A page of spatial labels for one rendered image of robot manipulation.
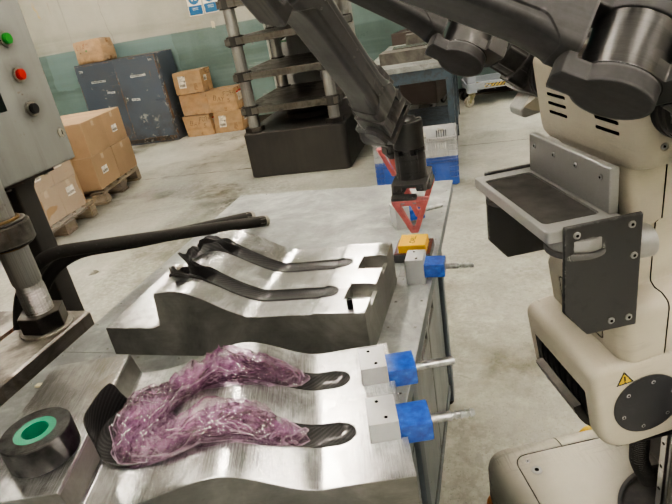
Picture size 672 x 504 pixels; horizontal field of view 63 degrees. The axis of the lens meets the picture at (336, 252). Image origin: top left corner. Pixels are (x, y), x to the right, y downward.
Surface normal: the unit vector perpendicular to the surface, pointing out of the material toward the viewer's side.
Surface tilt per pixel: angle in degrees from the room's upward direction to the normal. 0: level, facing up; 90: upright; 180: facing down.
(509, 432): 0
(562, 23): 61
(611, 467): 0
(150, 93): 90
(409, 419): 0
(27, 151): 90
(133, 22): 90
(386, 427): 90
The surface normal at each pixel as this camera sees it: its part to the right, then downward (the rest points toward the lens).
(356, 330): -0.25, 0.43
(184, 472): -0.39, -0.84
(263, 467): 0.33, -0.87
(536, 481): -0.16, -0.90
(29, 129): 0.95, -0.04
